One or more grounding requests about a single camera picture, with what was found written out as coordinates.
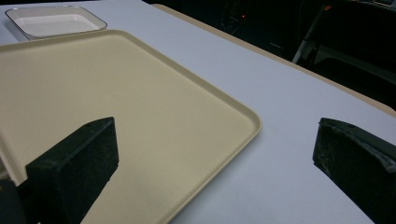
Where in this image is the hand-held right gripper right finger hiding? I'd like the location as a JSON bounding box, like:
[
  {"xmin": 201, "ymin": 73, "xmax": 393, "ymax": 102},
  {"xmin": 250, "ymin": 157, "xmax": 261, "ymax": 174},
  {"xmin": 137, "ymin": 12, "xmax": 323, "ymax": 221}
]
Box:
[{"xmin": 312, "ymin": 117, "xmax": 396, "ymax": 224}]

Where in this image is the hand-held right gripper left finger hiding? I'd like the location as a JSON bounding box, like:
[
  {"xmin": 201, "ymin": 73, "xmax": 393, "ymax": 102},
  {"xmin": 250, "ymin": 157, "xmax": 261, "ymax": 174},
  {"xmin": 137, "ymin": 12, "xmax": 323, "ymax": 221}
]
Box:
[{"xmin": 25, "ymin": 117, "xmax": 120, "ymax": 224}]

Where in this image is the beige plastic tray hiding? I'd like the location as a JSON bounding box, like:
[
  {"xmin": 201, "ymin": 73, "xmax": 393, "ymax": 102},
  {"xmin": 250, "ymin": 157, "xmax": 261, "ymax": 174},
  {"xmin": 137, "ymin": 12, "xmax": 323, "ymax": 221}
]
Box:
[{"xmin": 0, "ymin": 29, "xmax": 262, "ymax": 224}]

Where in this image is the metal stand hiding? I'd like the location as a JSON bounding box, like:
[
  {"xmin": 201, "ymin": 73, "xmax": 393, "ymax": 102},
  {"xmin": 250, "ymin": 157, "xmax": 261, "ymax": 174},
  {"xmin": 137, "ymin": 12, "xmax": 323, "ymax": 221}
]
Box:
[{"xmin": 291, "ymin": 4, "xmax": 396, "ymax": 83}]

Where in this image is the white rectangular dish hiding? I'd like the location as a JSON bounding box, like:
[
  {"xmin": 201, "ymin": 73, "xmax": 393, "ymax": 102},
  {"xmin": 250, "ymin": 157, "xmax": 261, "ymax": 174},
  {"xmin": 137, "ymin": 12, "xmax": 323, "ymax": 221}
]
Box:
[{"xmin": 4, "ymin": 5, "xmax": 108, "ymax": 41}]

